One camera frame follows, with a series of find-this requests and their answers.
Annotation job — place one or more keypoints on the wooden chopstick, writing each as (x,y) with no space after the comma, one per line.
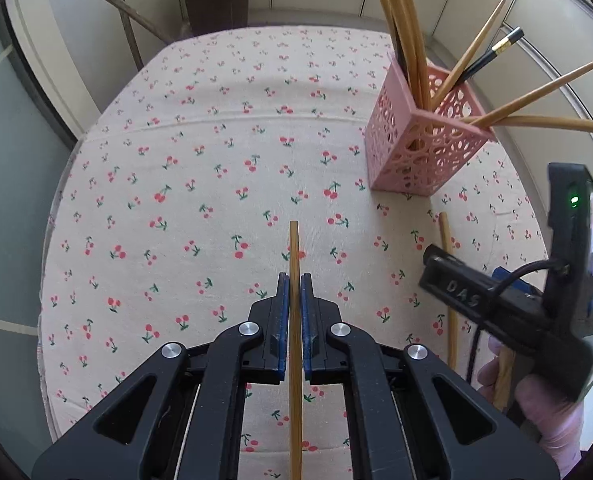
(409,0)
(446,260)
(476,42)
(399,0)
(389,0)
(551,121)
(504,377)
(295,250)
(541,91)

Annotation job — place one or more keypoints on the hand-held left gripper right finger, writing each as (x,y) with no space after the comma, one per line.
(306,310)

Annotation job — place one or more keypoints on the pink perforated utensil holder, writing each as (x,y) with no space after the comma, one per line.
(416,160)

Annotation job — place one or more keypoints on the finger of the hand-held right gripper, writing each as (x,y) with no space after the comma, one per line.
(523,287)
(451,285)

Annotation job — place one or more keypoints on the curved metal tube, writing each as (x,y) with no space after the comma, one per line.
(126,7)

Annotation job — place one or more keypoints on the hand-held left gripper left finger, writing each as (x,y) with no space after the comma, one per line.
(284,310)

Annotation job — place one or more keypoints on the dark brown trash bin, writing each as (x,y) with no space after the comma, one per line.
(216,5)

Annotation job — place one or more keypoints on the black chopstick with gold band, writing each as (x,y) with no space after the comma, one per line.
(400,57)
(486,59)

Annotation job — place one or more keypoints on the person's right hand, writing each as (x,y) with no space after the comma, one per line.
(551,420)

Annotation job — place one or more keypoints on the cherry print tablecloth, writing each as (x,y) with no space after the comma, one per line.
(201,160)

